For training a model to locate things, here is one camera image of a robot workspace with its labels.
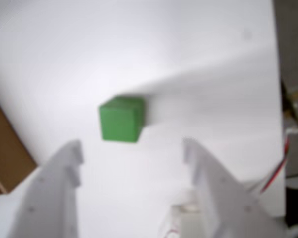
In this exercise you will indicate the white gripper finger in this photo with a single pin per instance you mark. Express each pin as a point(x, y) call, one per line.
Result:
point(49, 198)
point(223, 198)

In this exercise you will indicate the green cube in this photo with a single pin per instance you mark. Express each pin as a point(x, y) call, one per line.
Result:
point(119, 121)

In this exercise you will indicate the brown cardboard box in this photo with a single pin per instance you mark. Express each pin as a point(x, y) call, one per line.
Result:
point(5, 153)

